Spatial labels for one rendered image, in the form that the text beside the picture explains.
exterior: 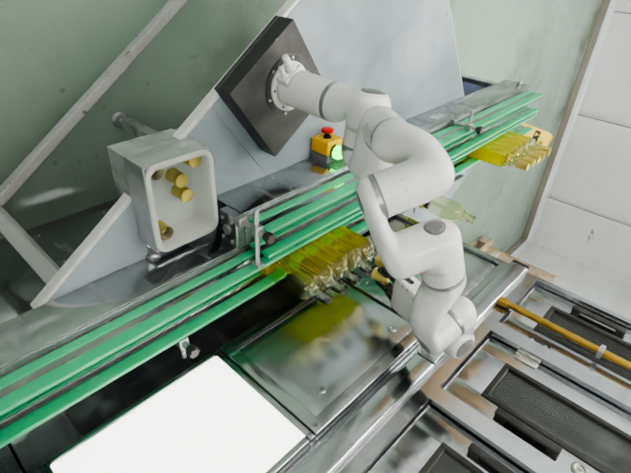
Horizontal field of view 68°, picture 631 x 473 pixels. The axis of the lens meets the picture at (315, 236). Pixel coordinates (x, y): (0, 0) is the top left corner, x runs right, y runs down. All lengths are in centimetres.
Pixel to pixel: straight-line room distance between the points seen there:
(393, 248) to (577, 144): 637
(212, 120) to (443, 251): 67
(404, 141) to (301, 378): 62
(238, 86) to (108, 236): 46
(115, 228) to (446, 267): 75
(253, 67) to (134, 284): 58
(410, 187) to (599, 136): 626
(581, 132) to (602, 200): 94
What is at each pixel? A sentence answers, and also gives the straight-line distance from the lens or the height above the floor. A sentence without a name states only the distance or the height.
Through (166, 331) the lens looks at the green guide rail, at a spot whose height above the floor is 92.
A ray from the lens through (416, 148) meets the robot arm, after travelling 85.
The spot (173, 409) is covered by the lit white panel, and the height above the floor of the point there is 105.
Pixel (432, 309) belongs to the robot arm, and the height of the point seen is 142.
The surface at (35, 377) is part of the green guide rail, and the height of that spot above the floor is 93.
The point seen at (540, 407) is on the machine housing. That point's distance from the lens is 132.
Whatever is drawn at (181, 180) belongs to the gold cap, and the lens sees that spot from 115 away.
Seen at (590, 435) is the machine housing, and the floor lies 174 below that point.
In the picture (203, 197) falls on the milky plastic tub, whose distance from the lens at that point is 121.
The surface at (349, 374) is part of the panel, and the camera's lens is 119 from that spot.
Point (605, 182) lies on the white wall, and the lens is 717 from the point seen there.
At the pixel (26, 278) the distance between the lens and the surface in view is 167.
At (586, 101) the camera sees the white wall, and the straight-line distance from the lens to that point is 698.
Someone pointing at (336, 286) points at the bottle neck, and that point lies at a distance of 121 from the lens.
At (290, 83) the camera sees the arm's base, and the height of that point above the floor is 86.
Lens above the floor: 170
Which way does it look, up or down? 34 degrees down
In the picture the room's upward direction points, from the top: 119 degrees clockwise
